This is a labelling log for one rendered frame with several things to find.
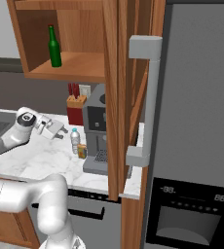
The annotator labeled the white wall outlet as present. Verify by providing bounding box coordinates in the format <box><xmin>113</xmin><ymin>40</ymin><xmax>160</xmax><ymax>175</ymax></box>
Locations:
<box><xmin>79</xmin><ymin>84</ymin><xmax>93</xmax><ymax>100</ymax></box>

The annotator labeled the grey dishwasher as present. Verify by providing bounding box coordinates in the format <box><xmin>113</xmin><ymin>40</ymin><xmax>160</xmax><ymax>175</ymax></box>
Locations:
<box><xmin>28</xmin><ymin>188</ymin><xmax>123</xmax><ymax>249</ymax></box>

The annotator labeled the wooden cabinet door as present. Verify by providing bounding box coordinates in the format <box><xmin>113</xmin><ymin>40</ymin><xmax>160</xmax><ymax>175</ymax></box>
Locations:
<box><xmin>117</xmin><ymin>0</ymin><xmax>168</xmax><ymax>196</ymax></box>
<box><xmin>102</xmin><ymin>0</ymin><xmax>120</xmax><ymax>202</ymax></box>

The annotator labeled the grey coffee machine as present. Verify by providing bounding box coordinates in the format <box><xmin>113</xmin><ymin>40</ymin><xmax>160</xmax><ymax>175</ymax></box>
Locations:
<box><xmin>81</xmin><ymin>83</ymin><xmax>109</xmax><ymax>176</ymax></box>

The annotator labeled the wooden side panel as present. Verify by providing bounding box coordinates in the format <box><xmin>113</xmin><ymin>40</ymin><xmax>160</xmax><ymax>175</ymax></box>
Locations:
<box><xmin>120</xmin><ymin>168</ymin><xmax>150</xmax><ymax>249</ymax></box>

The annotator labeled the black dishwasher handle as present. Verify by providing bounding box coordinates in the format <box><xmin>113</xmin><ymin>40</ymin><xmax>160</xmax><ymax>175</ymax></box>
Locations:
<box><xmin>31</xmin><ymin>202</ymin><xmax>106</xmax><ymax>221</ymax></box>

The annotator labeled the clear water bottle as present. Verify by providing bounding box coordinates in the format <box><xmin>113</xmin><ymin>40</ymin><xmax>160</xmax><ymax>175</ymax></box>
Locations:
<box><xmin>69</xmin><ymin>127</ymin><xmax>82</xmax><ymax>156</ymax></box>

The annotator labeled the grey fridge handle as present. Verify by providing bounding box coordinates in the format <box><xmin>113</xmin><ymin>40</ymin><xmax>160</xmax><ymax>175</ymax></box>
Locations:
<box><xmin>125</xmin><ymin>34</ymin><xmax>164</xmax><ymax>168</ymax></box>

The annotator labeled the green glass bottle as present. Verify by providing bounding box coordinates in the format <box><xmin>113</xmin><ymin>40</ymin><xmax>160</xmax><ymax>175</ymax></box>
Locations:
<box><xmin>48</xmin><ymin>24</ymin><xmax>63</xmax><ymax>68</ymax></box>

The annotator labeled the open wooden wall cabinet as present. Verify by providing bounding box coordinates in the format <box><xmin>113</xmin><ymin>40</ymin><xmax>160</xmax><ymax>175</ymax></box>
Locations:
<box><xmin>6</xmin><ymin>0</ymin><xmax>107</xmax><ymax>84</ymax></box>

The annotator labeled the wooden and red knife block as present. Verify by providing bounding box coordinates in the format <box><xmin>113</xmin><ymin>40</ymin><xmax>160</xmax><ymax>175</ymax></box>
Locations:
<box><xmin>66</xmin><ymin>82</ymin><xmax>88</xmax><ymax>126</ymax></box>

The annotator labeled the wooden base cabinet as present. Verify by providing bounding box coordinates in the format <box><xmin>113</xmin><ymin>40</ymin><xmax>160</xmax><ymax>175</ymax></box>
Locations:
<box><xmin>0</xmin><ymin>208</ymin><xmax>41</xmax><ymax>249</ymax></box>

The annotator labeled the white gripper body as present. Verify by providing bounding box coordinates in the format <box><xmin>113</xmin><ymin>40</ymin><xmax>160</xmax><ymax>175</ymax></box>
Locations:
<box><xmin>42</xmin><ymin>118</ymin><xmax>65</xmax><ymax>141</ymax></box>

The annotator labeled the orange juice carton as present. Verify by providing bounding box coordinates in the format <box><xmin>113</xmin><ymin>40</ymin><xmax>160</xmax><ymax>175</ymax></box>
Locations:
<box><xmin>77</xmin><ymin>143</ymin><xmax>88</xmax><ymax>160</ymax></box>

